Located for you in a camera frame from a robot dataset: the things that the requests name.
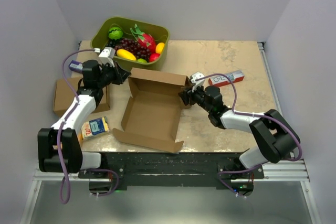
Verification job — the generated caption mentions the olive green plastic bin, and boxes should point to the olive green plastic bin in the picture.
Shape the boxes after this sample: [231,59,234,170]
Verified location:
[91,17,170,71]

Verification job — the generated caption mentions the black toy grapes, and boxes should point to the black toy grapes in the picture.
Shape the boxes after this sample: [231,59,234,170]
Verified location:
[106,40,119,48]

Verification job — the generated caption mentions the red toy apple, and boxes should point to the red toy apple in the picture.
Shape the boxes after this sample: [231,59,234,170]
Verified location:
[149,53,160,62]

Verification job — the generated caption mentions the aluminium frame rail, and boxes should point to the aluminium frame rail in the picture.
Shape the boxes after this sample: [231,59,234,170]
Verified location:
[262,159,309,182]

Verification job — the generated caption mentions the pink toy dragon fruit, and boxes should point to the pink toy dragon fruit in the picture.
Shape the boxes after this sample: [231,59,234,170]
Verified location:
[130,24,156,53]

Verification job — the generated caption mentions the purple rectangular box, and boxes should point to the purple rectangular box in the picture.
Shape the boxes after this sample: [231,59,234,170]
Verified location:
[68,60,82,73]

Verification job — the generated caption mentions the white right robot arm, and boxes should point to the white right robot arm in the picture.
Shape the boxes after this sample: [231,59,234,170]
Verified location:
[178,86,302,178]

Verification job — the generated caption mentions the red white snack packet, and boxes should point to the red white snack packet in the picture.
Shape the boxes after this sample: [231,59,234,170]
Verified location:
[208,70,245,87]

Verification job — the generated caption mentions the green toy melon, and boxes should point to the green toy melon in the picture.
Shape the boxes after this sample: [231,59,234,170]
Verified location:
[108,26,123,40]

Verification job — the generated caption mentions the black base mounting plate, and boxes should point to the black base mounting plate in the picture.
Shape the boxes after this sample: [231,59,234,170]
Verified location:
[78,151,265,191]

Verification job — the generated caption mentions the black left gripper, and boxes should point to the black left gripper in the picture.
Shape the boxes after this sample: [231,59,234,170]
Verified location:
[98,62,131,89]

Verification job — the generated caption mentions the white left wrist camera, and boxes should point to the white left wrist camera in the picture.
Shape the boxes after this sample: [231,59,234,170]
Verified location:
[94,47,115,66]

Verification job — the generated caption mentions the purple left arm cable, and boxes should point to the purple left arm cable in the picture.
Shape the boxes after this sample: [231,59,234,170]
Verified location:
[57,48,97,205]

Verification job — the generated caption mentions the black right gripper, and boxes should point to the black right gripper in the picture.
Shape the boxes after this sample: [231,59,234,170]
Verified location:
[179,82,213,113]

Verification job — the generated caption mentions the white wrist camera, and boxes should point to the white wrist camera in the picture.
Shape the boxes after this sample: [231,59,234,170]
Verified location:
[190,71,205,92]
[94,47,115,66]

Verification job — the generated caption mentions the orange toy fruit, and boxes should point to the orange toy fruit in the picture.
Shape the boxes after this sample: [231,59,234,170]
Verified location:
[155,42,165,54]

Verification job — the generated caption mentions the closed brown cardboard box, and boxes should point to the closed brown cardboard box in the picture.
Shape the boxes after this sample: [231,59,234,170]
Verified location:
[53,79,110,118]

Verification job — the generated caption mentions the green toy lime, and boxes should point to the green toy lime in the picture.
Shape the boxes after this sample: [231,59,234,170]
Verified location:
[137,58,147,63]

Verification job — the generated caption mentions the dark purple toy grapes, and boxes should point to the dark purple toy grapes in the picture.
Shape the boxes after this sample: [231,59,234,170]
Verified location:
[114,38,152,62]

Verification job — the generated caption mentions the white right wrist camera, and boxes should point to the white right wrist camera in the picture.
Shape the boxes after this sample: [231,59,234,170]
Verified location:
[190,71,205,92]

